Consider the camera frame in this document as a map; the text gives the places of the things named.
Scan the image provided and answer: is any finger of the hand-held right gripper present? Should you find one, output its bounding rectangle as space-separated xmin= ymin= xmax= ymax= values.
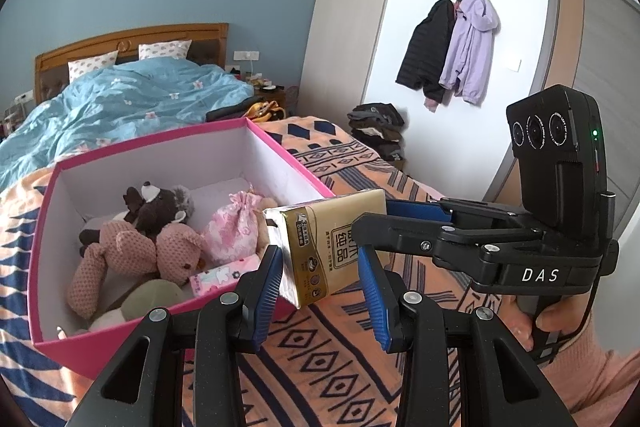
xmin=385 ymin=198 xmax=523 ymax=230
xmin=351 ymin=212 xmax=488 ymax=270

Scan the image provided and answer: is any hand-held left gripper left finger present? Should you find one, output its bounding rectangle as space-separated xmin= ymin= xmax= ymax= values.
xmin=65 ymin=244 xmax=286 ymax=427

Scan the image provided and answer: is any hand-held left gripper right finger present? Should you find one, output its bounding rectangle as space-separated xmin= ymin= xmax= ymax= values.
xmin=356 ymin=244 xmax=566 ymax=427

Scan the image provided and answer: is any pink floral tissue pack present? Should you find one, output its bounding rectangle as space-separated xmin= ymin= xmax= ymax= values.
xmin=189 ymin=255 xmax=262 ymax=299

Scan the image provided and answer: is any yellow tissue pack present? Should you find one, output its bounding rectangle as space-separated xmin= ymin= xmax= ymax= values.
xmin=262 ymin=188 xmax=388 ymax=309

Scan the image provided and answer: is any pink floral drawstring pouch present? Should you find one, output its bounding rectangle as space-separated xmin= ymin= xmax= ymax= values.
xmin=201 ymin=190 xmax=264 ymax=266

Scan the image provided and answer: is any cream plush toy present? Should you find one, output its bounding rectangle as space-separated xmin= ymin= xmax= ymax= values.
xmin=248 ymin=192 xmax=278 ymax=218

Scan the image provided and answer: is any green plush toy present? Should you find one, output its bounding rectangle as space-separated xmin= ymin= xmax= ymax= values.
xmin=75 ymin=278 xmax=187 ymax=335

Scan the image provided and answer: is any pink cardboard box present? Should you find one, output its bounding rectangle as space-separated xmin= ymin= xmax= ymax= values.
xmin=27 ymin=117 xmax=337 ymax=380

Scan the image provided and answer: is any brown hedgehog plush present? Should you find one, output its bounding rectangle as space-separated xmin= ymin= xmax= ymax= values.
xmin=79 ymin=181 xmax=196 ymax=258

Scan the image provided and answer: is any pink knitted plush bear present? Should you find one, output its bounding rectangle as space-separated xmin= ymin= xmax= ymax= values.
xmin=66 ymin=221 xmax=206 ymax=319

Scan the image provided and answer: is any person's right hand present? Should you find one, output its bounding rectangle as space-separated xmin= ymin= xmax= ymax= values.
xmin=500 ymin=289 xmax=593 ymax=358

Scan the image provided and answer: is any orange patterned blanket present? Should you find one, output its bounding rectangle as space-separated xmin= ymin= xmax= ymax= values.
xmin=0 ymin=114 xmax=501 ymax=427

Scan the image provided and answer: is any pile of dark clothes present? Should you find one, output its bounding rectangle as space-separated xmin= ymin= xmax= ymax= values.
xmin=347 ymin=103 xmax=407 ymax=162

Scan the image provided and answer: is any grey wooden door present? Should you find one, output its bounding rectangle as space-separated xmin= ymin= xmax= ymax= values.
xmin=482 ymin=0 xmax=640 ymax=253

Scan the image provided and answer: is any lilac hoodie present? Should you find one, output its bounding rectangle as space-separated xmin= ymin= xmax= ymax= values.
xmin=438 ymin=0 xmax=501 ymax=106

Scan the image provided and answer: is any black jacket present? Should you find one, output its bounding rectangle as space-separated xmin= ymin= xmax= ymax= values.
xmin=395 ymin=0 xmax=458 ymax=105

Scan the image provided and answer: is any yellow bag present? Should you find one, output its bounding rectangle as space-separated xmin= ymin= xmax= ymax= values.
xmin=241 ymin=99 xmax=287 ymax=122

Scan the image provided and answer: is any dark garment on bed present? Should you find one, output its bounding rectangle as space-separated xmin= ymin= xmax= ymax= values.
xmin=206 ymin=103 xmax=252 ymax=124

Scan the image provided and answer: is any wooden nightstand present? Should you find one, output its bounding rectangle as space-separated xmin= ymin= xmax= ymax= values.
xmin=247 ymin=77 xmax=287 ymax=105

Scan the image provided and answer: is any blue floral duvet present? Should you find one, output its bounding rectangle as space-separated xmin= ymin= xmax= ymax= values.
xmin=0 ymin=57 xmax=256 ymax=192

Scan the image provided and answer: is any cluttered bedside table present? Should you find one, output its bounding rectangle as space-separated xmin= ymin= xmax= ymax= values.
xmin=0 ymin=103 xmax=22 ymax=135

